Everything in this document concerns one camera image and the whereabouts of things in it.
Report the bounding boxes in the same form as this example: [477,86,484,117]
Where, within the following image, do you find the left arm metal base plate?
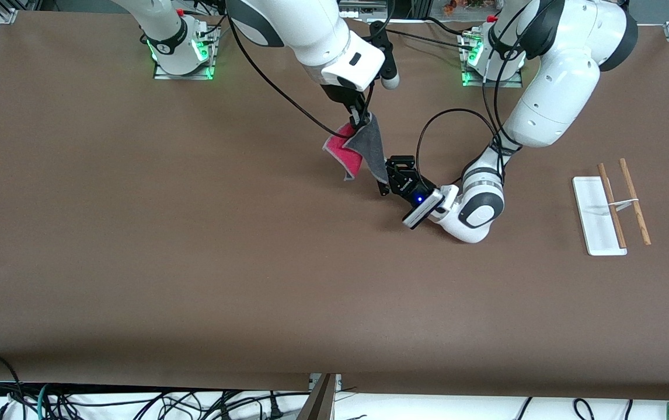
[461,32,525,88]

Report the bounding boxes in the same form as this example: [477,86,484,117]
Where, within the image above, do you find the white power strip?
[339,0,391,18]

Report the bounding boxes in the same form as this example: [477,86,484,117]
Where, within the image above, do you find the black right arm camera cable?
[225,0,396,139]

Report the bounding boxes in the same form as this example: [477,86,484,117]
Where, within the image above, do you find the brown table cover sheet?
[0,12,669,401]

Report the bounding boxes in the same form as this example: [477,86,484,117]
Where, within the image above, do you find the brown grey angled beam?
[297,373,336,420]

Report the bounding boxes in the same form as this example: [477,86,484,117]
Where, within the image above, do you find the orange background objects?
[442,0,490,13]

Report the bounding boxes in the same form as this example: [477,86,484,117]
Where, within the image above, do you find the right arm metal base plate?
[154,26,218,81]

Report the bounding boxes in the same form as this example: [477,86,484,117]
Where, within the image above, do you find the white rack with wooden bars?
[572,157,652,256]

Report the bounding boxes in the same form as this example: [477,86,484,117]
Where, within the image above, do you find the short black table cable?
[425,16,475,39]

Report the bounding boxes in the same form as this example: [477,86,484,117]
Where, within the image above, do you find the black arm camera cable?
[416,0,551,188]
[225,0,396,139]

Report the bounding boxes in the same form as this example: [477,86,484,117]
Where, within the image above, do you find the small metal edge bracket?
[309,373,343,393]

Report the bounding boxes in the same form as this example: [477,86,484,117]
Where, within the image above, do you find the tangled black floor cables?
[48,388,288,420]

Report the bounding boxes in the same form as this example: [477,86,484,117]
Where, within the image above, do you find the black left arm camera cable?
[416,0,551,188]

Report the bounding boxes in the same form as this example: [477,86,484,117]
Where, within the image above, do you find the grey and pink towel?
[322,113,391,183]

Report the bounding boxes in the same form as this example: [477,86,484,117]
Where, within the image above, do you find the long black table cable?
[393,26,475,52]

